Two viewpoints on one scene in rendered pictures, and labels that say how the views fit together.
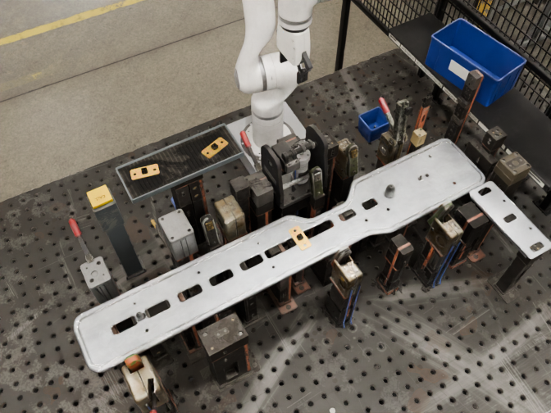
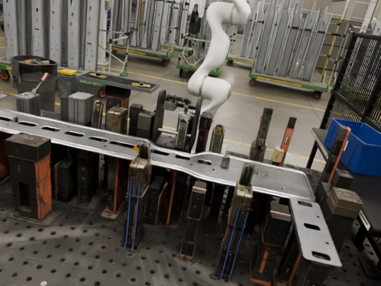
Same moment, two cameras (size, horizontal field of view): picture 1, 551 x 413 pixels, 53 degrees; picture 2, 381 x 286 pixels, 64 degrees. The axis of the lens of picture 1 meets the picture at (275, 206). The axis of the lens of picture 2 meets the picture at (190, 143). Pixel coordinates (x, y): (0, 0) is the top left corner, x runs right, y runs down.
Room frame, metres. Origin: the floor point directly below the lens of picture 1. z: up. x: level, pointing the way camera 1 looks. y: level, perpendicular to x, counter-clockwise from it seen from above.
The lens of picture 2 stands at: (0.11, -0.85, 1.53)
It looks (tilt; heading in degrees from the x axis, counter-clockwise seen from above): 24 degrees down; 35
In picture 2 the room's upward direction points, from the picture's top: 9 degrees clockwise
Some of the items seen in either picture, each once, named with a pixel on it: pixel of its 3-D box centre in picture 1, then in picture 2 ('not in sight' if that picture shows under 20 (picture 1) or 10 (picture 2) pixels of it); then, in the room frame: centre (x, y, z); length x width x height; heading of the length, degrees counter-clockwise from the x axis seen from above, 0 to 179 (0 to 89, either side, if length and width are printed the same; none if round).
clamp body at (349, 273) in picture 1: (343, 292); (136, 202); (0.75, -0.21, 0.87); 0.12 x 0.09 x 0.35; 29
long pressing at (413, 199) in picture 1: (295, 243); (134, 148); (0.86, -0.06, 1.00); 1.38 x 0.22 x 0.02; 119
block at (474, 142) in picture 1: (471, 176); (316, 222); (1.22, -0.72, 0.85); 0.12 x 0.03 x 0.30; 29
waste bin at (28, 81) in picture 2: not in sight; (36, 89); (1.83, 2.72, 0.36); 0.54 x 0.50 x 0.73; 28
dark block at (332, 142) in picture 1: (322, 178); (199, 157); (1.17, -0.17, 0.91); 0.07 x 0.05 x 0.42; 29
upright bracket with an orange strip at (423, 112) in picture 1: (412, 146); (276, 171); (1.28, -0.50, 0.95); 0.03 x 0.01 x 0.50; 119
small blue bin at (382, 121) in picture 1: (373, 125); not in sight; (1.56, -0.41, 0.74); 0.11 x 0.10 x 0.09; 119
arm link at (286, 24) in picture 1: (294, 15); not in sight; (1.15, -0.05, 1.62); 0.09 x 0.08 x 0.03; 29
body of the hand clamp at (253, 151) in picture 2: (384, 167); (249, 180); (1.24, -0.40, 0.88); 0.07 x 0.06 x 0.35; 29
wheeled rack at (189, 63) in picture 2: not in sight; (206, 38); (6.72, 3.84, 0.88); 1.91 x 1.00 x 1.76; 29
